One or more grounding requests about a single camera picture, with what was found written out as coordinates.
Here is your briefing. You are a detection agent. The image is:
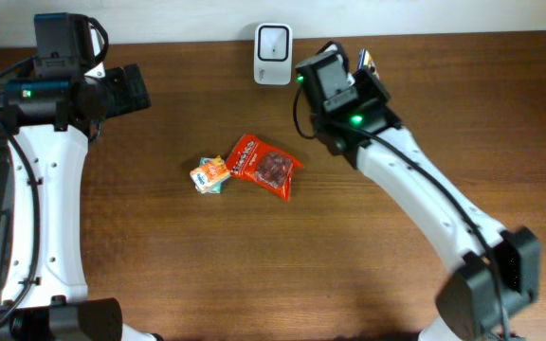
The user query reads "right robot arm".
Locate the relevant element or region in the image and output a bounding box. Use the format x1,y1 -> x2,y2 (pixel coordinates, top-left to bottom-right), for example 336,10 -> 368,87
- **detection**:
297,65 -> 541,340

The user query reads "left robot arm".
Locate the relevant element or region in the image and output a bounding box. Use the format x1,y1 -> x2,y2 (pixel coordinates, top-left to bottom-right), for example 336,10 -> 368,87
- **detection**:
0,64 -> 160,340

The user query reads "red snack bag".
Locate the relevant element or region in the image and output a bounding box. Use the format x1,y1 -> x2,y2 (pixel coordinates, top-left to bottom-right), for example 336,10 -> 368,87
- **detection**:
226,134 -> 303,201

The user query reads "beige wet wipes pack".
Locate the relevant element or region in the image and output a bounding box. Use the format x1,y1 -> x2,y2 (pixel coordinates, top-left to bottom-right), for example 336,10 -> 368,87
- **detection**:
357,48 -> 379,78

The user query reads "orange small tissue pack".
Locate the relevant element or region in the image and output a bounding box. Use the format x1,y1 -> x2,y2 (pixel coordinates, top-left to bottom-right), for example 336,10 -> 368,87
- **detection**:
190,156 -> 230,194

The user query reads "green tissue pack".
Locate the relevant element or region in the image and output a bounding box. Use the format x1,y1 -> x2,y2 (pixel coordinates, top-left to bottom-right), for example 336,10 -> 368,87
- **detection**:
200,156 -> 229,193

